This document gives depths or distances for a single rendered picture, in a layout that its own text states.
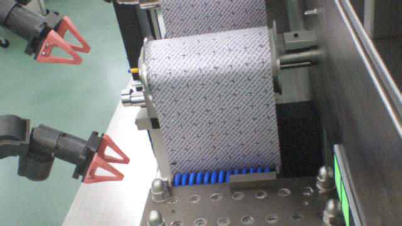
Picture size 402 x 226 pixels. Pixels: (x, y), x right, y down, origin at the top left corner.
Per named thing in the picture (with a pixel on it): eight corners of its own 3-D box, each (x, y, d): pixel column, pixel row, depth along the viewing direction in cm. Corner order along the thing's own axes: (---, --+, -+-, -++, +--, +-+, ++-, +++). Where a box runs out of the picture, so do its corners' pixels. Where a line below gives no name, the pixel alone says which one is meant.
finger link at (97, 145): (119, 186, 104) (78, 171, 102) (127, 166, 110) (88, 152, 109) (129, 163, 100) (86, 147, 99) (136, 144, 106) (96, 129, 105)
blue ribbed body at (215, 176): (177, 182, 104) (174, 170, 102) (276, 175, 101) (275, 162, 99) (175, 193, 101) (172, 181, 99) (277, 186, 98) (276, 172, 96)
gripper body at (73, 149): (80, 181, 100) (45, 169, 99) (93, 154, 109) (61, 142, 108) (88, 159, 97) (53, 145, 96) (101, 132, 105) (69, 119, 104)
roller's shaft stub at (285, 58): (279, 63, 97) (277, 42, 94) (315, 58, 95) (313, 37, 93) (280, 72, 93) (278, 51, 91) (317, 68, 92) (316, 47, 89)
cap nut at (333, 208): (321, 213, 86) (320, 193, 84) (343, 211, 86) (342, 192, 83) (325, 227, 83) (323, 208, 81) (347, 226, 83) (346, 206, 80)
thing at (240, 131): (172, 175, 104) (154, 102, 95) (281, 166, 100) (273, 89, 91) (172, 176, 103) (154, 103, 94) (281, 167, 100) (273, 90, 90)
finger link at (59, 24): (76, 73, 97) (32, 49, 95) (86, 58, 103) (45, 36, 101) (89, 46, 93) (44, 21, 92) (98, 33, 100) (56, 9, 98)
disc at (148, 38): (165, 91, 107) (152, 27, 101) (168, 91, 107) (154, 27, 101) (152, 120, 94) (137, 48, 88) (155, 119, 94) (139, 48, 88)
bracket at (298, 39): (283, 40, 94) (282, 31, 93) (313, 36, 93) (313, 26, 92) (285, 50, 90) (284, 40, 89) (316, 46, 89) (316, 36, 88)
